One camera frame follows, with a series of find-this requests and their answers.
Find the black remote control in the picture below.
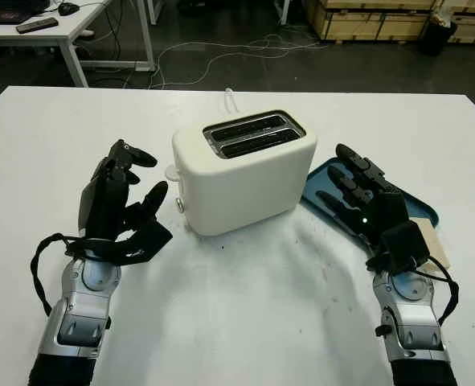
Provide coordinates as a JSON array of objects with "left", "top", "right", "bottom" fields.
[{"left": 15, "top": 17, "right": 59, "bottom": 35}]

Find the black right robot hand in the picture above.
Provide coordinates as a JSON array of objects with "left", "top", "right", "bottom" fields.
[{"left": 315, "top": 143, "right": 411, "bottom": 251}]

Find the black hanging desk cable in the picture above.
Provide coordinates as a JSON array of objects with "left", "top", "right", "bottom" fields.
[{"left": 100, "top": 6, "right": 136, "bottom": 88}]

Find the white floor cable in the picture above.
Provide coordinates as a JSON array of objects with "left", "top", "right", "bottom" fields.
[{"left": 148, "top": 31, "right": 331, "bottom": 90}]

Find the black laptop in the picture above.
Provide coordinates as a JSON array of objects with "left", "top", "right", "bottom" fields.
[{"left": 0, "top": 0, "right": 50, "bottom": 23}]

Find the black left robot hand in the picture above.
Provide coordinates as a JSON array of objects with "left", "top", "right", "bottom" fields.
[{"left": 76, "top": 139, "right": 170, "bottom": 250}]

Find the blue plastic tray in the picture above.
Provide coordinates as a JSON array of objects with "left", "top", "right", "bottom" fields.
[{"left": 300, "top": 157, "right": 441, "bottom": 258}]

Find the large wooden crate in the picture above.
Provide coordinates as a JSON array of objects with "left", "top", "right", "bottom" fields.
[{"left": 304, "top": 0, "right": 436, "bottom": 42}]

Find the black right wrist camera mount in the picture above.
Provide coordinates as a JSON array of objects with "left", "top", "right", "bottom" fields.
[{"left": 380, "top": 224, "right": 432, "bottom": 275}]

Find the slice of white bread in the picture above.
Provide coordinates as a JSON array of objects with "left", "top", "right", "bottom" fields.
[{"left": 412, "top": 219, "right": 452, "bottom": 269}]

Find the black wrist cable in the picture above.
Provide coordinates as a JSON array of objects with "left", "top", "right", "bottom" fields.
[
  {"left": 29, "top": 232, "right": 86, "bottom": 319},
  {"left": 412, "top": 257, "right": 461, "bottom": 323}
]

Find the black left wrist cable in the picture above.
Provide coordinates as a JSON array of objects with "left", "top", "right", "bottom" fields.
[{"left": 29, "top": 232, "right": 86, "bottom": 319}]

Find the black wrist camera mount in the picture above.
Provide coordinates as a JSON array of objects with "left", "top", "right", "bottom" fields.
[
  {"left": 116, "top": 216, "right": 174, "bottom": 267},
  {"left": 380, "top": 224, "right": 432, "bottom": 275}
]

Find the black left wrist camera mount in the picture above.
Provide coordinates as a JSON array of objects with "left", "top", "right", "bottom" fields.
[{"left": 116, "top": 216, "right": 174, "bottom": 267}]

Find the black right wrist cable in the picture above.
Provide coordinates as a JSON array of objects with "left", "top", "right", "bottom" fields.
[{"left": 412, "top": 257, "right": 461, "bottom": 323}]

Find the cream white two-slot toaster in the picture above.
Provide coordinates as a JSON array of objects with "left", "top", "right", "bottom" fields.
[{"left": 163, "top": 109, "right": 319, "bottom": 236}]

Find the white office desk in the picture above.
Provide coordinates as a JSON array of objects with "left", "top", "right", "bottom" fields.
[{"left": 0, "top": 0, "right": 158, "bottom": 88}]

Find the black trash bin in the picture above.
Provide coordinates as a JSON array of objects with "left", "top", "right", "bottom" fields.
[{"left": 417, "top": 11, "right": 459, "bottom": 58}]

